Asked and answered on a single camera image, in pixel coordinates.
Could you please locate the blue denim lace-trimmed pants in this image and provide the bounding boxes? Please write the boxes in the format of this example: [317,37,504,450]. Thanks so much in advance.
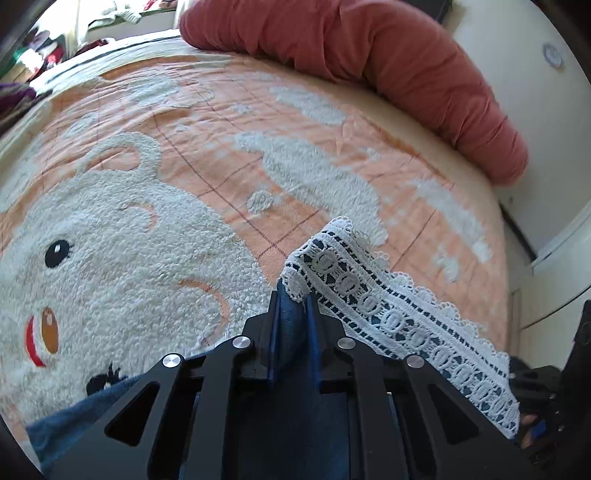
[27,219,519,479]

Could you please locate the peach bear pattern blanket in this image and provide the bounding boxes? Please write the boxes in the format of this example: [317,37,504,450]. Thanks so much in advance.
[1,39,508,425]

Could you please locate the red bolster cushion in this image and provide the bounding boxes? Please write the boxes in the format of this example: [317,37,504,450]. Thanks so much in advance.
[179,1,528,185]

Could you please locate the purple striped pillow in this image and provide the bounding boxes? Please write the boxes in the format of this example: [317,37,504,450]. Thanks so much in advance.
[0,83,52,136]

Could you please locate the pile of clothes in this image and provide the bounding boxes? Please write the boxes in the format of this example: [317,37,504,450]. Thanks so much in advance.
[1,27,67,83]

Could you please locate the clothes on window sill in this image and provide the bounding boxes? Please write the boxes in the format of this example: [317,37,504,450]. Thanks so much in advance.
[88,0,178,28]

